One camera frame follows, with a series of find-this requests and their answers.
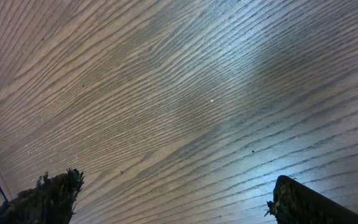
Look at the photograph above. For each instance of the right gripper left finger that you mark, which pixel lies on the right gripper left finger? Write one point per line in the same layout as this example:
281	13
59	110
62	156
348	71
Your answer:
51	201

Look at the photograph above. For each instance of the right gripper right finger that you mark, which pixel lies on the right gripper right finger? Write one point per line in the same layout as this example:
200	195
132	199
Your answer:
294	203

